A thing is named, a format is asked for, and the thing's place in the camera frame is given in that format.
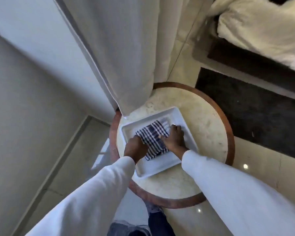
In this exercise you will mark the person's right forearm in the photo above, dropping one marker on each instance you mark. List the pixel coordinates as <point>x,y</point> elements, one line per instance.
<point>236,194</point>

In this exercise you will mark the white rectangular tray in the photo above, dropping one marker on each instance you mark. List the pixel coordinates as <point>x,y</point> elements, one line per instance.
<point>186,135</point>

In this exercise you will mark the person's left hand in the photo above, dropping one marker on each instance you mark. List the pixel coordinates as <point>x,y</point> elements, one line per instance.
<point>135,148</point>

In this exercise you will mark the person's left forearm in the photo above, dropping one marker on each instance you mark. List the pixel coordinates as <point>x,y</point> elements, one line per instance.
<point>88,201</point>

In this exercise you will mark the person's blue jeans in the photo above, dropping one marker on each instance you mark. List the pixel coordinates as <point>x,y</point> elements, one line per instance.
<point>159,226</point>

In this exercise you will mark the checkered blue white cloth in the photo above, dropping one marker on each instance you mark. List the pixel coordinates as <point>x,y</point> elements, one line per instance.
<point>152,135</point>

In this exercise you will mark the dark bed base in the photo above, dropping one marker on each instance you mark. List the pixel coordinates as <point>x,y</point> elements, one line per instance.
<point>236,61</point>

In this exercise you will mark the bed with white bedding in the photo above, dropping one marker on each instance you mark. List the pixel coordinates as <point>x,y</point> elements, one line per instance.
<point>260,24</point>

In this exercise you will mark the person's right hand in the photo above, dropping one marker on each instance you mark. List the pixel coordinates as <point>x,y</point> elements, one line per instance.
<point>174,142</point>

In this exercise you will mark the dark floor rug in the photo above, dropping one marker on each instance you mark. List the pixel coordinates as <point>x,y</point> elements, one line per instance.
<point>255,115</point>

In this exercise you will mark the round marble side table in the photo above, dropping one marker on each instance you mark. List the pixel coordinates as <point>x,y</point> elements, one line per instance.
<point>206,125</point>

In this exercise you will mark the beige fabric curtain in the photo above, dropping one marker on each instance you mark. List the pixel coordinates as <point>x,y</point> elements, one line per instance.
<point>123,46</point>

